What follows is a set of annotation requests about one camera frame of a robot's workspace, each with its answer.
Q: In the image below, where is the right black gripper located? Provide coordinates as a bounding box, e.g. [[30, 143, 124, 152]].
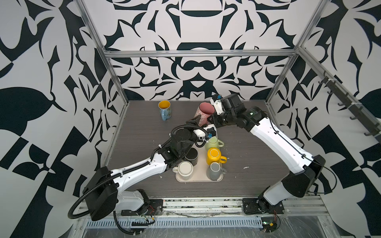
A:
[[207, 111, 238, 128]]

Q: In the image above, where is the pink ghost print mug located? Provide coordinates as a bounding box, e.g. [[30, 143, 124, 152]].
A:
[[194, 102, 215, 127]]

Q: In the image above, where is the blue butterfly mug yellow inside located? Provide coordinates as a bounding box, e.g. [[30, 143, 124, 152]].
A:
[[158, 100, 172, 121]]

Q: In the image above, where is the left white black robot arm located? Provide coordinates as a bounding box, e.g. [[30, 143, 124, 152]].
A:
[[82, 116, 208, 221]]

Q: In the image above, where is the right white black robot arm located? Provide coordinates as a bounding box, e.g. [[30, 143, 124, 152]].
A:
[[208, 94, 325, 208]]

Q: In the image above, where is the light green mug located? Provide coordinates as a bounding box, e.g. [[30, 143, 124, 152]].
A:
[[204, 136, 225, 151]]

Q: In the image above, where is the black mug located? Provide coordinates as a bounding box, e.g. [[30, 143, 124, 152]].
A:
[[185, 148, 198, 166]]

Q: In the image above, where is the white cream mug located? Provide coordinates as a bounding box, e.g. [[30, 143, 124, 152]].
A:
[[172, 161, 193, 181]]

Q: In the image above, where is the grey mug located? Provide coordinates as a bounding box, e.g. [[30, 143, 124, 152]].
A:
[[207, 162, 227, 181]]

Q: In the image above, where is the beige plastic tray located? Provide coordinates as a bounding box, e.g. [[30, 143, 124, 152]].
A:
[[172, 145, 227, 183]]

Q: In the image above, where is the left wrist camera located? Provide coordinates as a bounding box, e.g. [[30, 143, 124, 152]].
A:
[[203, 124, 217, 140]]

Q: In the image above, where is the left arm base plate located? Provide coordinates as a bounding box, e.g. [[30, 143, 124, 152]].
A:
[[121, 199, 164, 216]]

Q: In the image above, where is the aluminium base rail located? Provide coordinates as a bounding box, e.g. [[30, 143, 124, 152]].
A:
[[69, 196, 340, 238]]

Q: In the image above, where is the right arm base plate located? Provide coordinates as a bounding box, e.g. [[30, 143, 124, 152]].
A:
[[242, 198, 284, 215]]

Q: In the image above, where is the aluminium frame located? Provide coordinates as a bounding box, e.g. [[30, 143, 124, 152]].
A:
[[74, 0, 381, 143]]

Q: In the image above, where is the black hook rail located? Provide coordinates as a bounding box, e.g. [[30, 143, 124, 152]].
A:
[[319, 71, 381, 144]]

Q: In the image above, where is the black corrugated cable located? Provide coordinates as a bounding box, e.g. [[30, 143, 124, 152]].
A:
[[67, 124, 206, 236]]

